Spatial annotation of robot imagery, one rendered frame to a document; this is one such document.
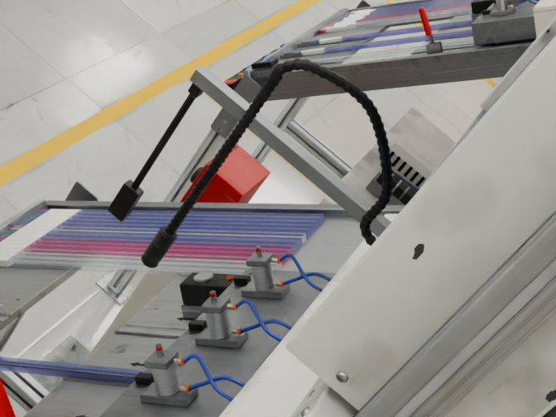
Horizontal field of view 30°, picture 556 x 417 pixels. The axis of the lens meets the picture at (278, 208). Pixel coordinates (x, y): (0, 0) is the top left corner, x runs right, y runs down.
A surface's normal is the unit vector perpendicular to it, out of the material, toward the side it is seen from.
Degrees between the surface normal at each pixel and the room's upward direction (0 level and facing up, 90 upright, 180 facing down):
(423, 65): 90
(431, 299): 90
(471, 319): 90
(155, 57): 0
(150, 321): 43
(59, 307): 0
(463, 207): 90
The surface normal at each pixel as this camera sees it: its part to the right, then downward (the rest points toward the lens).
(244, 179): 0.51, -0.66
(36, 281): -0.15, -0.92
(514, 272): -0.40, 0.38
